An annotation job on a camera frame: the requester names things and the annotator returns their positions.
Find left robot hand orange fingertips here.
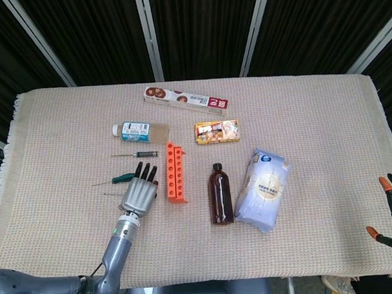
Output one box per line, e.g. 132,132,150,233
117,160,162,217

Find black metal precision screwdriver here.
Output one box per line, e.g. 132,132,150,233
110,150,160,161

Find orange screwdriver rack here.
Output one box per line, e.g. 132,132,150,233
163,140,191,206

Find plastic bottle blue label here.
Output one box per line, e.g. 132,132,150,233
111,118,172,148

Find brown plastic bottle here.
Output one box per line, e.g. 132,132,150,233
206,162,235,226

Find patterned beige sneaker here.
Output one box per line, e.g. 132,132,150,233
321,273,357,294

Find yellow curry box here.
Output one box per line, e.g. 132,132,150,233
193,118,241,146

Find beige waffle tablecloth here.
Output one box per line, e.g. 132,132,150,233
0,64,392,294

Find long white red box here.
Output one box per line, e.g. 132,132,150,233
142,80,231,121

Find pale blue paper bag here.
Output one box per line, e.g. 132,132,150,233
229,144,296,236

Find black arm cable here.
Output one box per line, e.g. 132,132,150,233
54,262,106,294

